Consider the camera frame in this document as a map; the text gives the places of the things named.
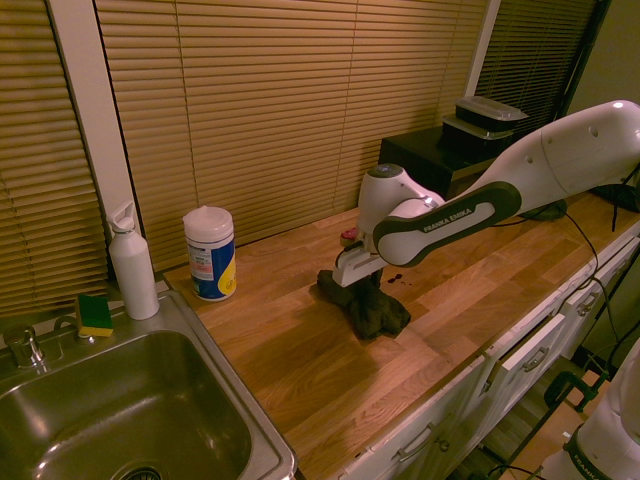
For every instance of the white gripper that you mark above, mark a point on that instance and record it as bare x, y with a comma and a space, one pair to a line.
352, 267

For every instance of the dark cloth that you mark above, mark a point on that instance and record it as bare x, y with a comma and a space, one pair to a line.
372, 312

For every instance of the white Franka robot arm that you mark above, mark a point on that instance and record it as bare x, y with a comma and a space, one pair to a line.
550, 150

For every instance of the small red round object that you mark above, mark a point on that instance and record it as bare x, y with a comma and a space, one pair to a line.
348, 234

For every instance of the black box appliance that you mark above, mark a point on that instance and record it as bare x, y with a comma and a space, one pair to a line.
415, 155

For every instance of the white wipes canister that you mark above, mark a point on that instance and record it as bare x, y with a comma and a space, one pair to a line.
210, 260

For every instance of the wide tan window blind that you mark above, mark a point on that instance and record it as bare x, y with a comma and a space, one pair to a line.
280, 115

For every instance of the black plastic food container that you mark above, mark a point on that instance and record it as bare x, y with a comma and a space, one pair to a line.
472, 134

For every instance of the white open cabinet drawer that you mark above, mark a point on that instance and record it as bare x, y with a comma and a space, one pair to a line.
532, 345

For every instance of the black lidded food container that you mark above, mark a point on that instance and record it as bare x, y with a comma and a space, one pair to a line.
487, 111

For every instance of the white water bottle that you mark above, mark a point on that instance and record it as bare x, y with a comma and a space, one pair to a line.
132, 270

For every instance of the black green clamp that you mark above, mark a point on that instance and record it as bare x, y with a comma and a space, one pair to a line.
575, 390

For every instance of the green yellow sponge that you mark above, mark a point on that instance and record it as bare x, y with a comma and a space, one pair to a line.
94, 315

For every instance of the stainless steel sink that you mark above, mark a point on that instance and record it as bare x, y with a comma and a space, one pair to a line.
125, 400

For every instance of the narrow dark window blind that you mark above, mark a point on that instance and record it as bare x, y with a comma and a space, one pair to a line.
530, 60

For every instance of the white window frame post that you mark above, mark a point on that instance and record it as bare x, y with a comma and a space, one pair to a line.
95, 125

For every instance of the black camera stand pole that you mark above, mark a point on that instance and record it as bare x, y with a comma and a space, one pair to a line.
582, 55

